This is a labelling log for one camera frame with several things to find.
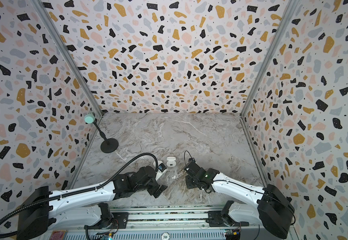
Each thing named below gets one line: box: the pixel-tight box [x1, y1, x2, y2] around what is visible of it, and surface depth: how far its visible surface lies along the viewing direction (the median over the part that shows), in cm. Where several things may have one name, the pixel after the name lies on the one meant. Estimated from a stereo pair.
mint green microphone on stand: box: [84, 111, 119, 154], surface depth 102 cm
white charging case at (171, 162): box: [166, 156, 177, 168], surface depth 96 cm
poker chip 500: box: [161, 231, 170, 240], surface depth 71 cm
